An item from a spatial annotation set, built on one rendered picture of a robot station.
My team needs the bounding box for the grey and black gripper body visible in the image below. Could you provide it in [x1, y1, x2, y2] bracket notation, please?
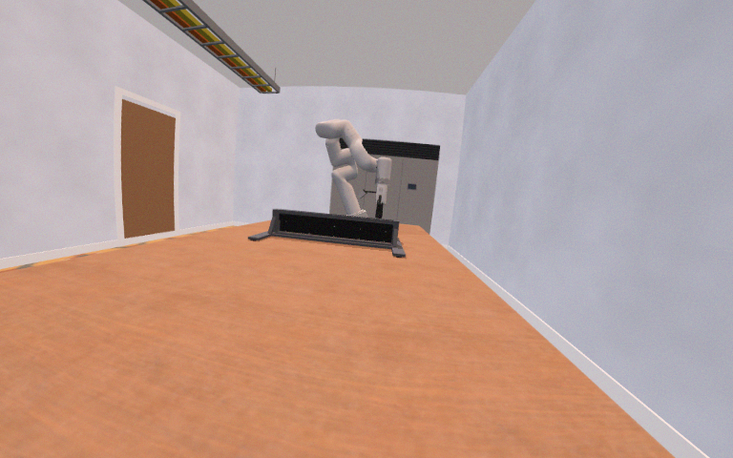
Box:
[375, 183, 389, 205]

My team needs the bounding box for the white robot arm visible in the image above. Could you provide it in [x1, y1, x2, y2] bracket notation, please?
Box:
[316, 119, 391, 216]

